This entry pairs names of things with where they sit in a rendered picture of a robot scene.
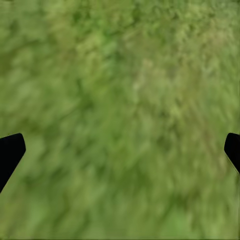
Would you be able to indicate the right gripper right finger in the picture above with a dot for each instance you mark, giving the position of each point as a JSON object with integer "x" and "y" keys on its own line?
{"x": 232, "y": 149}

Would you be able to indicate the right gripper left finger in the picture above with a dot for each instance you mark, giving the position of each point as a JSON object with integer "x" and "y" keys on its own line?
{"x": 12, "y": 149}

